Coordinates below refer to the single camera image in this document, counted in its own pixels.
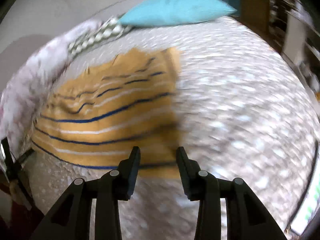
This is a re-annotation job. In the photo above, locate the yellow striped knit sweater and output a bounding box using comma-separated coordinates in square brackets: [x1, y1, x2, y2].
[31, 47, 181, 178]

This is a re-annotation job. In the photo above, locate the pink floral rolled blanket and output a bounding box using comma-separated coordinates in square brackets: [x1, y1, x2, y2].
[1, 19, 103, 158]

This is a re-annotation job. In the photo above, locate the grey white-dotted bedspread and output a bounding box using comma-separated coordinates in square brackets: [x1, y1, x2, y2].
[24, 17, 319, 239]

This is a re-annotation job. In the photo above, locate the olive white-dotted pillow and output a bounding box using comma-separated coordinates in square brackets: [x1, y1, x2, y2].
[68, 17, 132, 57]

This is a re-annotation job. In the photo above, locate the white shelf unit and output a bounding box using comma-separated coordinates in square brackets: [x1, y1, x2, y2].
[268, 0, 320, 91]

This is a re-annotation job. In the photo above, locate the turquoise pillow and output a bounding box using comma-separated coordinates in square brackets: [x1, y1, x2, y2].
[119, 0, 236, 27]

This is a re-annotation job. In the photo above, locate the brown wooden wardrobe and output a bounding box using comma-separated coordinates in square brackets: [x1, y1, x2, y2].
[240, 0, 281, 53]

